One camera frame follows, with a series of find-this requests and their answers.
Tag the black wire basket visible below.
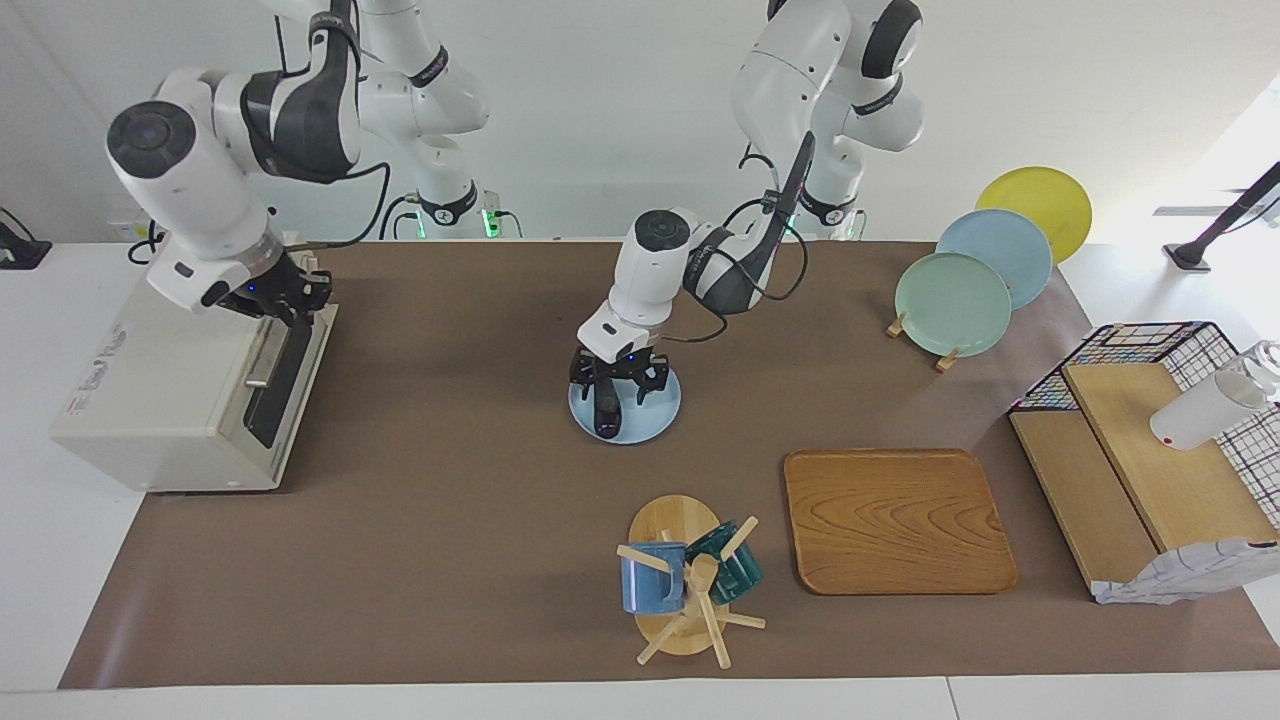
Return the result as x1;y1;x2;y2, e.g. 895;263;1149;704
1008;321;1280;531

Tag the yellow plate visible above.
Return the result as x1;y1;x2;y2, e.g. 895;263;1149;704
975;166;1093;264

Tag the dark purple eggplant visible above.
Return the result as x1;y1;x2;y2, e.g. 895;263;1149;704
592;382;624;440

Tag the small blue plate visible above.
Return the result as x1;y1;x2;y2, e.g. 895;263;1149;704
568;362;683;445

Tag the black stand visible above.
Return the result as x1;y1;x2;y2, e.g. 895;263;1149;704
1163;160;1280;273

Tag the white toaster oven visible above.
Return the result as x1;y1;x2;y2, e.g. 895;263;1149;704
50;232;331;493

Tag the black base cable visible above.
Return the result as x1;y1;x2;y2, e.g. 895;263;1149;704
379;193;423;241

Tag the wooden plate rack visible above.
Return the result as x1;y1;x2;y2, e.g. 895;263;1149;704
886;312;961;373

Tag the light blue plate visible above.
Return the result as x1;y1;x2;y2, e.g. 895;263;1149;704
936;208;1053;311

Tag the white patterned cloth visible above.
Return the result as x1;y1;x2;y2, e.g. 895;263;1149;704
1092;537;1280;605

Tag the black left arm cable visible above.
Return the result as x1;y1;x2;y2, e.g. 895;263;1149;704
655;140;811;347

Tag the wooden step shelf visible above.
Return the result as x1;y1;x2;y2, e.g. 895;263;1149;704
1008;362;1280;601

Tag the mint green plate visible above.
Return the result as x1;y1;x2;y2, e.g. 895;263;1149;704
894;252;1013;358

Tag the wooden mug tree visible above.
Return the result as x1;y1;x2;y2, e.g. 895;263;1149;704
616;494;767;669

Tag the brown table mat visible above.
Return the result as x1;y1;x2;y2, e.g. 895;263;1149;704
58;240;1280;691

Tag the blue mug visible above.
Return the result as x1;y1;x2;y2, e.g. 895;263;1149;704
620;542;691;615

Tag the oven door with glass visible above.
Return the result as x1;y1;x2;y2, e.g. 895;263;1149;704
243;298;339;491

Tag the black clamp mount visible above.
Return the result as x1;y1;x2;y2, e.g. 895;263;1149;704
0;207;53;271

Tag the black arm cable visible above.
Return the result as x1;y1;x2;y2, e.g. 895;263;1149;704
655;140;811;347
278;162;392;250

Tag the wooden tray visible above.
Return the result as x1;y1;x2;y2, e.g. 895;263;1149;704
783;448;1019;597

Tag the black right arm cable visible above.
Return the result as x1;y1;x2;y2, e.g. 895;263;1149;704
278;162;392;250

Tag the white cup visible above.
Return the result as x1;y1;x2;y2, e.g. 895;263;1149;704
1150;340;1280;451

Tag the teal mug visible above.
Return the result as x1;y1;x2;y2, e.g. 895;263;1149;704
685;520;765;605

